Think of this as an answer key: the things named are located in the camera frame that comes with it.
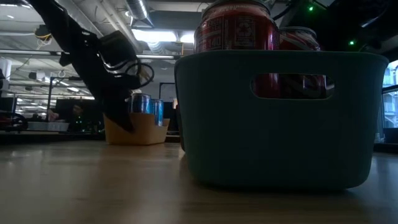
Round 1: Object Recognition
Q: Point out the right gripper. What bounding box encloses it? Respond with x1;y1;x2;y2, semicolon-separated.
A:
281;0;389;54

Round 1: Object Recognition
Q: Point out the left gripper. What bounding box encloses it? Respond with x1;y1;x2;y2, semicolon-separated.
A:
93;30;142;133

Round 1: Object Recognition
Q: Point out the slim silver-lid can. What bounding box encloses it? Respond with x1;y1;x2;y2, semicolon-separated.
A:
151;98;165;127
129;93;153;114

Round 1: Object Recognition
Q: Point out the yellow plastic bin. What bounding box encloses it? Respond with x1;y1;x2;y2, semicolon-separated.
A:
103;112;171;146

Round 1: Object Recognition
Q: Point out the red soda can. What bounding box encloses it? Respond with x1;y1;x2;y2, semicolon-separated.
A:
194;0;282;100
278;26;327;100

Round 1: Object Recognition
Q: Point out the green plastic bin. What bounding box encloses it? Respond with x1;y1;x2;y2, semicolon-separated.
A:
174;50;390;190

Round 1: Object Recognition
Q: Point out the person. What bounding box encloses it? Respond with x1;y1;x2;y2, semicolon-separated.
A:
46;101;105;134

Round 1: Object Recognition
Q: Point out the white storage tray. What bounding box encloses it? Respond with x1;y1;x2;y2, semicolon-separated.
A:
27;121;70;132

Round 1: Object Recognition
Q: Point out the ceiling light panel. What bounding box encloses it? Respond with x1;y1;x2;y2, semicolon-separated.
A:
132;28;178;43
179;32;196;44

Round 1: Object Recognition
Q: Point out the white column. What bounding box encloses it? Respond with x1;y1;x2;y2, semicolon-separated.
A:
0;57;12;91

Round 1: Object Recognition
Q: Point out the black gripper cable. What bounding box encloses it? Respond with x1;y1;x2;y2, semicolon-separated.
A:
126;60;155;90

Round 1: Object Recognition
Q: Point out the silver ceiling duct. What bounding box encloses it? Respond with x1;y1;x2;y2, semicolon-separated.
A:
124;0;155;29

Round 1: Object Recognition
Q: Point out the grey ceiling rail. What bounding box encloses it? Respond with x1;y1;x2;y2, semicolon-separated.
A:
0;49;183;60

